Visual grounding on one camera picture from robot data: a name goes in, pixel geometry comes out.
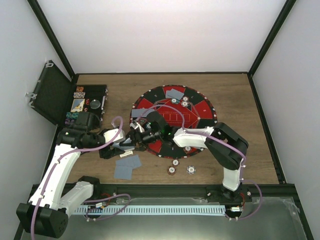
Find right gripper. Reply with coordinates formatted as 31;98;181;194
120;129;163;152

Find blue backed card deck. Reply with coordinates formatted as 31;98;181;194
112;139;135;151

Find dealt blue card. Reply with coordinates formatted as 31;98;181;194
165;92;175;99
131;108;149;118

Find dropped blue card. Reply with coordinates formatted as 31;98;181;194
116;155;142;169
114;165;133;180

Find orange black chip bottom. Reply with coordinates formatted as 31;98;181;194
184;146;191;152

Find orange black chip stack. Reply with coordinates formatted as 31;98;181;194
167;166;177;176

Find green blue chip top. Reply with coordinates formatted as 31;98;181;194
171;98;180;105

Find blue orange chip top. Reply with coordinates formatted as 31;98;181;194
181;101;188;107

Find dealt blue card top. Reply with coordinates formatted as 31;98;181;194
165;92;175;99

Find orange black chip top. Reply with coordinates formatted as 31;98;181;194
182;96;189;102

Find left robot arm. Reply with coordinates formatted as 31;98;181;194
16;112;124;240

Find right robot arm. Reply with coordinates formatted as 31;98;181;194
119;111;249;202

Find white playing card box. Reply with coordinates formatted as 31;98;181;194
119;150;133;158

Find clear round dealer button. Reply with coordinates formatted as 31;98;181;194
89;99;101;110

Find round red black poker mat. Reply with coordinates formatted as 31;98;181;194
129;85;219;160

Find green chips in case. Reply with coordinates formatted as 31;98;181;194
66;112;79;120

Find purple chips in case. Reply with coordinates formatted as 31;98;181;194
64;118;75;126

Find red dice in case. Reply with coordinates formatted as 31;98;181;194
83;98;90;112

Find card deck in case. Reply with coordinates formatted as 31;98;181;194
70;98;85;112

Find black poker case tray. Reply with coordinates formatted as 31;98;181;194
62;84;108;129

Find orange chips in case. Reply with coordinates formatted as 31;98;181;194
73;86;86;99

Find black poker case lid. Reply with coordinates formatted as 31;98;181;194
26;60;75;126

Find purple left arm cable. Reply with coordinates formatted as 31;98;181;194
30;116;132;237

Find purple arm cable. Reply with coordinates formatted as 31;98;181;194
136;104;263;221
30;116;132;237

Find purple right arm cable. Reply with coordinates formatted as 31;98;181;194
136;104;263;221

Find chrome case handle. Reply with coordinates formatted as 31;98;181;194
101;95;107;110

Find black aluminium front rail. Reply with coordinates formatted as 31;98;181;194
99;183;298;203

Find light blue slotted cable duct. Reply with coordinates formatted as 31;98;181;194
73;205;226;217

